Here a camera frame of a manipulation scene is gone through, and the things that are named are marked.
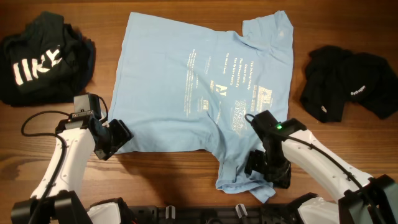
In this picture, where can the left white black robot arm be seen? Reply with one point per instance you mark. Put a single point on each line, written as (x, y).
(56, 197)

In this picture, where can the black t-shirt small logo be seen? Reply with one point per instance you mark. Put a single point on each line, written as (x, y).
(335, 76)

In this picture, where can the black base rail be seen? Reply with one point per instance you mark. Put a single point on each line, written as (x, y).
(265, 214)

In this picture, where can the black t-shirt white letters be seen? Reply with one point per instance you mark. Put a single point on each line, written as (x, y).
(49, 62)

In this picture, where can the light blue printed t-shirt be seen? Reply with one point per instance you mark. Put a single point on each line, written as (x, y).
(182, 87)

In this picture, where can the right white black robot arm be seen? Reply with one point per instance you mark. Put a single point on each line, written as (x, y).
(358, 197)

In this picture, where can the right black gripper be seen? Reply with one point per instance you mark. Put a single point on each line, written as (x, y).
(259, 163)

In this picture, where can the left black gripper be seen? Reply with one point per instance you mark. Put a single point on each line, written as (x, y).
(124, 134)

